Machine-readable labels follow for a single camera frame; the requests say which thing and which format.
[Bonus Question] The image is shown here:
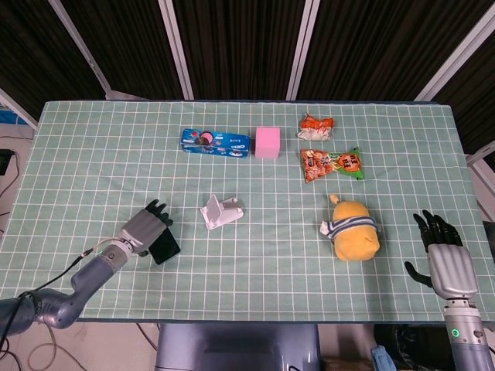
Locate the orange and white snack bag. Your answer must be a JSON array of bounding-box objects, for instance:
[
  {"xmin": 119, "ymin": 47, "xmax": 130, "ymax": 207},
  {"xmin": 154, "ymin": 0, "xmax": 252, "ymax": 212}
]
[{"xmin": 296, "ymin": 113, "xmax": 336, "ymax": 142}]

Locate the grey-blue robot torso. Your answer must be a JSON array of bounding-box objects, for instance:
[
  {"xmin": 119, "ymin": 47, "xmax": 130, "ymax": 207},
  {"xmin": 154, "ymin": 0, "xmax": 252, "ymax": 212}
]
[{"xmin": 154, "ymin": 323, "xmax": 323, "ymax": 371}]

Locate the green checked tablecloth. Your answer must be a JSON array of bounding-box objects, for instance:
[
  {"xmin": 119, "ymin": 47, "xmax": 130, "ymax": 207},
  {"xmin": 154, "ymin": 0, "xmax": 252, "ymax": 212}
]
[{"xmin": 0, "ymin": 100, "xmax": 495, "ymax": 324}]

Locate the pink foam cube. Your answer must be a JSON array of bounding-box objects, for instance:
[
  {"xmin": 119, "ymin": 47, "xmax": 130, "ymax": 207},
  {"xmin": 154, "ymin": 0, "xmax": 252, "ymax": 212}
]
[{"xmin": 254, "ymin": 127, "xmax": 282, "ymax": 160}]

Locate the black bag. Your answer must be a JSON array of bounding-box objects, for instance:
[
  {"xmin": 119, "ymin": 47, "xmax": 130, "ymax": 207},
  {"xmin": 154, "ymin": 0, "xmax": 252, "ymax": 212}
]
[{"xmin": 373, "ymin": 323, "xmax": 448, "ymax": 371}]

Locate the white folding phone stand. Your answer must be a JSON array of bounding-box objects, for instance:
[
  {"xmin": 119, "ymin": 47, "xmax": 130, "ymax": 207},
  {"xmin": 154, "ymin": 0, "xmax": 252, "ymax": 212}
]
[{"xmin": 200, "ymin": 194, "xmax": 246, "ymax": 232}]

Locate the black smartphone blue case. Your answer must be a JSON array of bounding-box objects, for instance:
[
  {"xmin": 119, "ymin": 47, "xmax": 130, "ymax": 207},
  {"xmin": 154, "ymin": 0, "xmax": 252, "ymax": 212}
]
[{"xmin": 148, "ymin": 227, "xmax": 182, "ymax": 266}]

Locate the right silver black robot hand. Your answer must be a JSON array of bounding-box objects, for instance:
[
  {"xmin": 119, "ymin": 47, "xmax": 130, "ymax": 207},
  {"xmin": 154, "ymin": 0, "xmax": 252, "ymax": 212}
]
[{"xmin": 404, "ymin": 209, "xmax": 480, "ymax": 300}]

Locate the black box device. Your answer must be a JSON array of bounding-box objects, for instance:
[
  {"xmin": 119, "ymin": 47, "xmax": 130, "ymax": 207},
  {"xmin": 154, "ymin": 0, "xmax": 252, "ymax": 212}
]
[{"xmin": 0, "ymin": 148, "xmax": 19, "ymax": 175}]

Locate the orange and green snack bag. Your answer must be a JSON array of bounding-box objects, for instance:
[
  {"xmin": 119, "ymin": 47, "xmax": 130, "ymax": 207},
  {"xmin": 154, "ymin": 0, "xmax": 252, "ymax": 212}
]
[{"xmin": 299, "ymin": 145, "xmax": 366, "ymax": 185}]

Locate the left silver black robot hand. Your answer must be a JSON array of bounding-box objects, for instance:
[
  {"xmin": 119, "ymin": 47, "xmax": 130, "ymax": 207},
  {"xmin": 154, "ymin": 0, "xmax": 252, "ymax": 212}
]
[{"xmin": 118, "ymin": 198, "xmax": 174, "ymax": 258}]

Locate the black wrist cable with connector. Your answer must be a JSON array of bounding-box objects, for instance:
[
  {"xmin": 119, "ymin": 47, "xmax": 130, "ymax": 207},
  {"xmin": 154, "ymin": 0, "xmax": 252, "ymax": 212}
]
[{"xmin": 0, "ymin": 237, "xmax": 125, "ymax": 352}]

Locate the blue cloth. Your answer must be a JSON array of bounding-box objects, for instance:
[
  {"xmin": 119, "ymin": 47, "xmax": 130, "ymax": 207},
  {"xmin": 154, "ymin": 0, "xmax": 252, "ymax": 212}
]
[{"xmin": 370, "ymin": 345, "xmax": 400, "ymax": 371}]

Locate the yellow plush toy striped scarf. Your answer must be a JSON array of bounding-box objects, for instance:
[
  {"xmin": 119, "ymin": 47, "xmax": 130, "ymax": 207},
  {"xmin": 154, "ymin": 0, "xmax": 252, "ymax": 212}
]
[{"xmin": 319, "ymin": 194, "xmax": 382, "ymax": 264}]

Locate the white frame post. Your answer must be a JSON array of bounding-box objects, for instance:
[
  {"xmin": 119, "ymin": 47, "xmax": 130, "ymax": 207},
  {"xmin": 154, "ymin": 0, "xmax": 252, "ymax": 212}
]
[
  {"xmin": 157, "ymin": 0, "xmax": 195, "ymax": 100},
  {"xmin": 466, "ymin": 138, "xmax": 495, "ymax": 187},
  {"xmin": 413, "ymin": 11, "xmax": 495, "ymax": 103},
  {"xmin": 48, "ymin": 0, "xmax": 150, "ymax": 103},
  {"xmin": 285, "ymin": 0, "xmax": 323, "ymax": 100},
  {"xmin": 0, "ymin": 87, "xmax": 39, "ymax": 131}
]

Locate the blue Oreo cookie box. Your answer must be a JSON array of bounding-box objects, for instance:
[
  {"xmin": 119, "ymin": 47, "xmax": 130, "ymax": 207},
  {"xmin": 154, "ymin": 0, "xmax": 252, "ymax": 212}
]
[{"xmin": 180, "ymin": 128, "xmax": 251, "ymax": 159}]

